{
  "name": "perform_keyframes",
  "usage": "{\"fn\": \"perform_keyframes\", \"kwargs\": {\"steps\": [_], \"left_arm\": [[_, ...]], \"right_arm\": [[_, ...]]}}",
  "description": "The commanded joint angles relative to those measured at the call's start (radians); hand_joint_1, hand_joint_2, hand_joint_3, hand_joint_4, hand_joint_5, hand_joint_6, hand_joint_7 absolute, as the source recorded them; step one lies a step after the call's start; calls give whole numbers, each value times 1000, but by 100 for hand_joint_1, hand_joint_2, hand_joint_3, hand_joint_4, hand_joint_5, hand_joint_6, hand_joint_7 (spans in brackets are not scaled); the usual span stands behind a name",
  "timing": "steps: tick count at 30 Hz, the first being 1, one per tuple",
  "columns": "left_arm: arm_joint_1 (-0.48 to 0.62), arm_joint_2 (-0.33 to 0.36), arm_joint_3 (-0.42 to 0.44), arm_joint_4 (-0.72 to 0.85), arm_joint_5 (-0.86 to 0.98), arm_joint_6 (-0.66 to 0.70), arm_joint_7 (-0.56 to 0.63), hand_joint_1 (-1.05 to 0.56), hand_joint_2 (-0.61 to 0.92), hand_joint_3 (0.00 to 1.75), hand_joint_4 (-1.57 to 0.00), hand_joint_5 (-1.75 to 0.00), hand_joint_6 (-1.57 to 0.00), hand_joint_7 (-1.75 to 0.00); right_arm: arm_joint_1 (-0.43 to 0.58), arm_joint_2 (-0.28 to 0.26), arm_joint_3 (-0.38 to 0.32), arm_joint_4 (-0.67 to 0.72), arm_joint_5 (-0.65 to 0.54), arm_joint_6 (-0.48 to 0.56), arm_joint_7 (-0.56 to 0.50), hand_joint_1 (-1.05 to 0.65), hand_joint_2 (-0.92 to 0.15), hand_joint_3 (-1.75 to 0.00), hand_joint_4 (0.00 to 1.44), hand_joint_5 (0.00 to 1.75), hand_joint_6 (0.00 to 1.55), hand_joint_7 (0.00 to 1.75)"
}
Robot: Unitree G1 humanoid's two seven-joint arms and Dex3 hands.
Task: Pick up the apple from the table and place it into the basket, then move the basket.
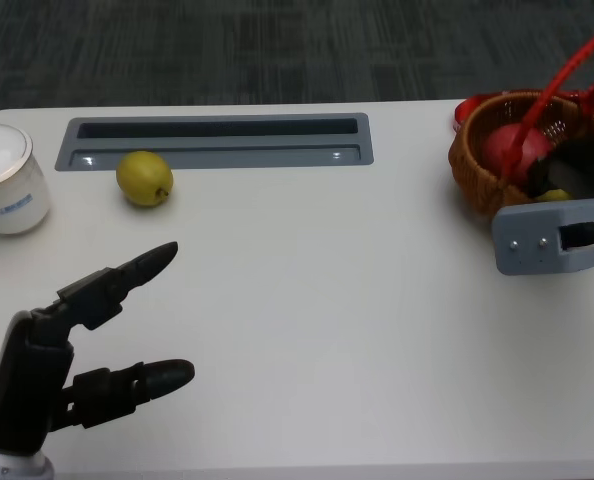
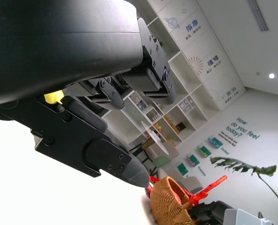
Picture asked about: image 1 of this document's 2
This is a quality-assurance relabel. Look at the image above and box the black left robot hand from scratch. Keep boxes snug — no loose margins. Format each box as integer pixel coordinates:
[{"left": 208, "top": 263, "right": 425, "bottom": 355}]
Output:
[{"left": 0, "top": 241, "right": 196, "bottom": 457}]

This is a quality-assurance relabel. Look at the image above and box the white lidded ceramic cup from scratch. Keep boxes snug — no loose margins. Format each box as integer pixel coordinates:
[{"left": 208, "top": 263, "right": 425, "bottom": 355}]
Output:
[{"left": 0, "top": 123, "right": 52, "bottom": 235}]

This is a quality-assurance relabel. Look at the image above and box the wicker basket with red handle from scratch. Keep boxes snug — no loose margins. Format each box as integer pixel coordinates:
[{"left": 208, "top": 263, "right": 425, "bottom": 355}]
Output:
[{"left": 447, "top": 27, "right": 594, "bottom": 218}]

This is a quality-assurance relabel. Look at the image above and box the yellow lemon on table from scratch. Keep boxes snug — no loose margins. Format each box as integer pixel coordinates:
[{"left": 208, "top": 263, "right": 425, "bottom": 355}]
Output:
[{"left": 115, "top": 150, "right": 174, "bottom": 207}]

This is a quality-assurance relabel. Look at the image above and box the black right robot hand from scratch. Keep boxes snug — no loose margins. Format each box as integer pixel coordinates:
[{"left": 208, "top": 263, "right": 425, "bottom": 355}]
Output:
[{"left": 525, "top": 135, "right": 594, "bottom": 201}]

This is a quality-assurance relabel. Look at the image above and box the red apple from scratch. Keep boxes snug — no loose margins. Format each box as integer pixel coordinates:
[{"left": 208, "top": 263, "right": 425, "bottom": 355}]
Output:
[{"left": 480, "top": 124, "right": 558, "bottom": 187}]

